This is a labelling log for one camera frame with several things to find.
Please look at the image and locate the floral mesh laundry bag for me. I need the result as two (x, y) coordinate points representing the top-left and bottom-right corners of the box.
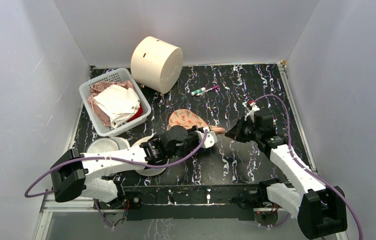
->
(166, 109), (226, 135)

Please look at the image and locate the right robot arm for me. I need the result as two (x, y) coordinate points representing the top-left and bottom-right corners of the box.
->
(225, 110), (348, 240)

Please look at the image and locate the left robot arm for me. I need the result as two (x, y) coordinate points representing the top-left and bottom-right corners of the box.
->
(50, 125), (217, 208)

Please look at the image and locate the white round mesh bag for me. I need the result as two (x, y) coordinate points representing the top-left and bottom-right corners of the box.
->
(130, 135), (169, 177)

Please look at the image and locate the flat round mesh bag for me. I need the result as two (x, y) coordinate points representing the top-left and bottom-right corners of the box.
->
(85, 137), (131, 154)

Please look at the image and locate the purple marker pen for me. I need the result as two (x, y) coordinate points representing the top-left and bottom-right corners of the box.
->
(195, 85), (220, 97)

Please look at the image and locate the green white glue stick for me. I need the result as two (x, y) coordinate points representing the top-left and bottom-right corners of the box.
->
(190, 87), (206, 96)

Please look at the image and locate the red garment in basket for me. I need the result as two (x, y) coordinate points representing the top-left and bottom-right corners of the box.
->
(127, 105), (144, 123)

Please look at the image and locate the white cloth in basket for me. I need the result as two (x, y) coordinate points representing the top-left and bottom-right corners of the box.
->
(92, 84), (142, 129)

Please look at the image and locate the cream cylindrical drum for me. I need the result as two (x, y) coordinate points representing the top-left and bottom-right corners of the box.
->
(130, 36), (184, 94)

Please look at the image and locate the white plastic basket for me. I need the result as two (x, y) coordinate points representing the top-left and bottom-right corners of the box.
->
(79, 68), (152, 137)

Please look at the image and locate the pink garment in basket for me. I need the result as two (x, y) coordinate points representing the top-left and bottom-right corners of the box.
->
(87, 79), (135, 128)

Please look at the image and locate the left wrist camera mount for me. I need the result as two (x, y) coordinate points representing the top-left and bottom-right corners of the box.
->
(200, 126), (218, 149)

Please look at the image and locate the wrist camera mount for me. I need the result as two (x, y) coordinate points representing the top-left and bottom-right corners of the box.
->
(244, 100), (260, 122)
(200, 126), (218, 149)

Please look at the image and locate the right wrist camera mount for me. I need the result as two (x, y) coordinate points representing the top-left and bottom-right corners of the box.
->
(244, 100), (260, 122)

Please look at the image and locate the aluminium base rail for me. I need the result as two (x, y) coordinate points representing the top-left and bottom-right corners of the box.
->
(40, 187), (305, 220)

